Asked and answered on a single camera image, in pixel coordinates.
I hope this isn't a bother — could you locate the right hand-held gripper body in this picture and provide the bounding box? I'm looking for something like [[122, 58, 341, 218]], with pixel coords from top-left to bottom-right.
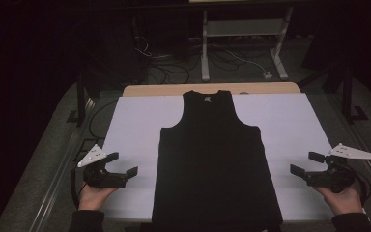
[[305, 142, 371, 194]]

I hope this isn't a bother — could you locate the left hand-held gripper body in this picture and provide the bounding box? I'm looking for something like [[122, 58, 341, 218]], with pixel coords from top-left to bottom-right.
[[76, 144, 128, 189]]

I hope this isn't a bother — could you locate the black tank top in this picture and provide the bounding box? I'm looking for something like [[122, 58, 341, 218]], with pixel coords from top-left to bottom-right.
[[151, 89, 284, 232]]

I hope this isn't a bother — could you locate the person's left hand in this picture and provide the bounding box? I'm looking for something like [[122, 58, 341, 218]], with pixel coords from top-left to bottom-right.
[[77, 183, 119, 212]]

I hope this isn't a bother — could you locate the person's right hand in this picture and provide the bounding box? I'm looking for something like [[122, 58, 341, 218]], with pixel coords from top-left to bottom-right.
[[313, 185, 365, 217]]

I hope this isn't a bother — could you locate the white board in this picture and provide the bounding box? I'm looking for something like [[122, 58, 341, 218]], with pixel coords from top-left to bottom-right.
[[100, 93, 336, 223]]

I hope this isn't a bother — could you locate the black metal stand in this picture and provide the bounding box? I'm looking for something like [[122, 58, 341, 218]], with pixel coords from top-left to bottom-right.
[[298, 62, 370, 124], [67, 73, 95, 127]]

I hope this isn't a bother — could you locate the left hand-held gripper cable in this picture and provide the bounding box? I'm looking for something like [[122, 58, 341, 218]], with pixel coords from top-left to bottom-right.
[[71, 163, 88, 209]]

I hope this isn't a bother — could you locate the hand-held gripper cable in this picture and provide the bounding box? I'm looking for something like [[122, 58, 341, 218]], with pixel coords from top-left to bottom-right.
[[71, 163, 88, 209], [351, 170, 371, 206]]

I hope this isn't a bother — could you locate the right hand-held gripper cable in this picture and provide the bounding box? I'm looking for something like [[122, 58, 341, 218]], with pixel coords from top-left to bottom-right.
[[351, 170, 371, 206]]

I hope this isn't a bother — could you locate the black floor cable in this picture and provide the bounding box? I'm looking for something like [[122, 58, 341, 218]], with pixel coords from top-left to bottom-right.
[[88, 99, 119, 140]]

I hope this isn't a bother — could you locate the white cable with plug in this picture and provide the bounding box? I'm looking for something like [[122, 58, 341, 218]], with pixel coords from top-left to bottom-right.
[[225, 47, 273, 80]]

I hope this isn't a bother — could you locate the tangle of black cables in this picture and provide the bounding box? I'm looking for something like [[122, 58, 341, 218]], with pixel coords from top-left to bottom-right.
[[134, 35, 194, 85]]

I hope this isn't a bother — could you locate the grey metal desk frame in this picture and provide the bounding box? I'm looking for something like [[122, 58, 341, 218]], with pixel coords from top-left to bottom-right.
[[200, 6, 294, 81]]

